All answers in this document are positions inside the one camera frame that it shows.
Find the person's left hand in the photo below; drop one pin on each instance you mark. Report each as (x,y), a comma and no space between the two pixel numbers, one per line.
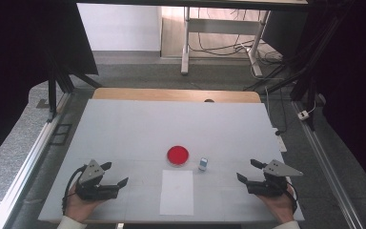
(79,206)

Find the white power strip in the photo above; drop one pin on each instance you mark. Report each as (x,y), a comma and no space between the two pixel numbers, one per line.
(280,141)

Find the person's right hand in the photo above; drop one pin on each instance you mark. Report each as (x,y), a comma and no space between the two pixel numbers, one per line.
(279,206)

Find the black curtain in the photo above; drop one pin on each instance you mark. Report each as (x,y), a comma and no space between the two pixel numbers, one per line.
(12,63)
(355,79)

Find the small blue white stamp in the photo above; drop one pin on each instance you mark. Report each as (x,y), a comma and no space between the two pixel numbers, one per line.
(203,163)

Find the round red ink pad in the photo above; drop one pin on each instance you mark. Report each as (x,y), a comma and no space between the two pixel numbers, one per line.
(178,155)

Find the black metal stand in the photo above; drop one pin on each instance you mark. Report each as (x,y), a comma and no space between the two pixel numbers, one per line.
(52,92)
(305,82)

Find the white table cover board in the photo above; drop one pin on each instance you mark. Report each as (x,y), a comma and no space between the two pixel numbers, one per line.
(171,124)

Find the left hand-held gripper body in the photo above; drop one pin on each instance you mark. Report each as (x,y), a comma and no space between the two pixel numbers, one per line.
(90,173)

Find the black rectangular floor frame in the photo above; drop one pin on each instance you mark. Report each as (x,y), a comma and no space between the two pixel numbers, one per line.
(60,134)

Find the aluminium floor rail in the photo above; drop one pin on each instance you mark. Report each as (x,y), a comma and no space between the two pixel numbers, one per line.
(327,162)
(28,162)

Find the white paper sheet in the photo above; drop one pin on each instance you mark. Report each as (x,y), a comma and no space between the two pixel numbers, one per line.
(176,194)

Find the small white plug adapter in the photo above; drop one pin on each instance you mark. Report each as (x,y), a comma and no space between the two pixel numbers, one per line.
(303,115)

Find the white desk frame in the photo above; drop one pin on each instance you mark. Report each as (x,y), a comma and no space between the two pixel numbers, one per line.
(222,26)

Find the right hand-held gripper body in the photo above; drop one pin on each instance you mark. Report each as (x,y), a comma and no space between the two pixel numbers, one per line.
(274,178)

